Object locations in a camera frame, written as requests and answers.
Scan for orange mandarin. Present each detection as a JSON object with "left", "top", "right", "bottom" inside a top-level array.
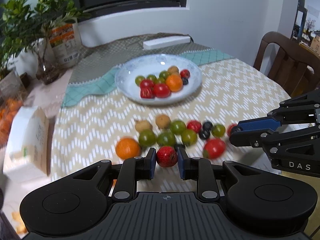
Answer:
[{"left": 116, "top": 137, "right": 141, "bottom": 160}]

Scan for glass vase with plant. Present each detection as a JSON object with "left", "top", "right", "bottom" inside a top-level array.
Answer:
[{"left": 34, "top": 0, "right": 85, "bottom": 85}]

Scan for wooden chair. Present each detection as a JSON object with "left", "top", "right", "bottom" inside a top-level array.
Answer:
[{"left": 253, "top": 31, "right": 319, "bottom": 97}]

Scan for red strawberry-like fruit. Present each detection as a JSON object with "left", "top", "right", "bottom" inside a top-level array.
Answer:
[{"left": 156, "top": 146, "right": 177, "bottom": 168}]

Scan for clear box of oranges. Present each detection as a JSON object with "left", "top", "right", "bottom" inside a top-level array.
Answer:
[{"left": 0, "top": 89, "right": 27, "bottom": 148}]

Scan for brown longan fruit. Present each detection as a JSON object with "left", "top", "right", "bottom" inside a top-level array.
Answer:
[
  {"left": 135, "top": 120, "right": 152, "bottom": 133},
  {"left": 155, "top": 114, "right": 171, "bottom": 129}
]

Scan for printed paper bag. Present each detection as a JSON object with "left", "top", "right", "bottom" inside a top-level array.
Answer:
[{"left": 49, "top": 23, "right": 82, "bottom": 68}]

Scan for green tomato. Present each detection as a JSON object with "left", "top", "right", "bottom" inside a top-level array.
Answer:
[
  {"left": 170, "top": 120, "right": 187, "bottom": 135},
  {"left": 138, "top": 129, "right": 157, "bottom": 148}
]

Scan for dark blueberry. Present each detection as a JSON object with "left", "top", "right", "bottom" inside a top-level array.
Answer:
[{"left": 199, "top": 129, "right": 210, "bottom": 140}]

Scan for large red tomato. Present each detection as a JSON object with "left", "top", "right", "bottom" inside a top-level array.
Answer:
[{"left": 202, "top": 139, "right": 226, "bottom": 159}]

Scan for white tissue pack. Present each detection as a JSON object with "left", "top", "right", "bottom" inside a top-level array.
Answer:
[{"left": 3, "top": 106, "right": 49, "bottom": 183}]

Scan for red acerola fruit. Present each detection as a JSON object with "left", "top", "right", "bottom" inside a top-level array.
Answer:
[{"left": 187, "top": 120, "right": 202, "bottom": 133}]

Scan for large orange in bowl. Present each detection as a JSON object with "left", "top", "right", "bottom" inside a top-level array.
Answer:
[{"left": 165, "top": 75, "right": 183, "bottom": 93}]

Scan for potted green plant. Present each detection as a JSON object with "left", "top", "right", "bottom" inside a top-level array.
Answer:
[{"left": 1, "top": 0, "right": 34, "bottom": 79}]

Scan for white blue patterned bowl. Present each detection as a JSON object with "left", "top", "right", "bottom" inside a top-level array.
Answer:
[{"left": 115, "top": 54, "right": 202, "bottom": 106}]

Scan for white power strip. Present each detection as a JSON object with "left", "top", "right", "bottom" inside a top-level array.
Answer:
[{"left": 143, "top": 36, "right": 191, "bottom": 50}]

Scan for beige zigzag tablecloth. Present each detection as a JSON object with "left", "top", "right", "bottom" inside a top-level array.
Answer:
[{"left": 50, "top": 34, "right": 289, "bottom": 180}]

